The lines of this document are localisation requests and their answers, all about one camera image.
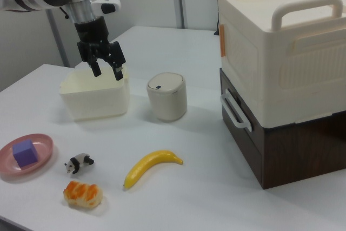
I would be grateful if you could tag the cream open plastic bin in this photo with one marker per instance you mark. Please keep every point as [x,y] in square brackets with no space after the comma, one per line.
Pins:
[94,101]

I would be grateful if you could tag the purple cube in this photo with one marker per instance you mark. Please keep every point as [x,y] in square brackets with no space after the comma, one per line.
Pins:
[25,153]

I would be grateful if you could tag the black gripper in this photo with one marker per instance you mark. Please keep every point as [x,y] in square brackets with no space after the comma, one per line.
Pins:
[93,39]

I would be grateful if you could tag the grey metal stand pole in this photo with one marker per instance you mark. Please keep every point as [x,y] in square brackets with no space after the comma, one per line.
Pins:
[57,39]

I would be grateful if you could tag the black and white panda figurine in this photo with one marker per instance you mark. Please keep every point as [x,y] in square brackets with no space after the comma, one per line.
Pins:
[79,162]

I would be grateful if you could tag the orange latch strip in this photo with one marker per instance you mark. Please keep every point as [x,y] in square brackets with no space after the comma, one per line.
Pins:
[222,41]

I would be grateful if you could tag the dark brown drawer cabinet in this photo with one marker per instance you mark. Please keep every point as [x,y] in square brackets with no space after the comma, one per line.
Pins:
[297,155]

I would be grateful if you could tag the small cream lidded trash can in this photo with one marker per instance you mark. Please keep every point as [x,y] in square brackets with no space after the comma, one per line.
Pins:
[167,95]

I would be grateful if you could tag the yellow banana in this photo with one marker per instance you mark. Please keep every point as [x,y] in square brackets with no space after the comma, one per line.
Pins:
[151,163]

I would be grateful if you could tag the pink plate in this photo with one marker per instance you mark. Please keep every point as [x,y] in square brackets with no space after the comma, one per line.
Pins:
[43,144]

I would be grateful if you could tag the toy sushi with orange topping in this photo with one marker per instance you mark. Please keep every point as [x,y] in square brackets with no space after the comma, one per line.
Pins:
[82,194]

